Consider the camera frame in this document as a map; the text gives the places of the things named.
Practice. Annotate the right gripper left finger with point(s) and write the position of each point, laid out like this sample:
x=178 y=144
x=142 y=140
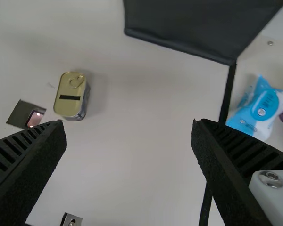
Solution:
x=21 y=169

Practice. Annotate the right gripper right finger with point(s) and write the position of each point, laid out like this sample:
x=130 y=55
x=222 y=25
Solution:
x=233 y=164

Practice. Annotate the gold rectangular tin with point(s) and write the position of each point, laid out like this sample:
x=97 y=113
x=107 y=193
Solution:
x=69 y=94

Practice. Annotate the small square scanner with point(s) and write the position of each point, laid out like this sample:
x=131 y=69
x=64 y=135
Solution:
x=19 y=113

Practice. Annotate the blue wet wipes pack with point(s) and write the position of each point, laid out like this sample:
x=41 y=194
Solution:
x=259 y=106

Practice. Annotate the dark grey bag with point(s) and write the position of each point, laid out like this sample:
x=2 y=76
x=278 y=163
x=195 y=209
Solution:
x=191 y=23

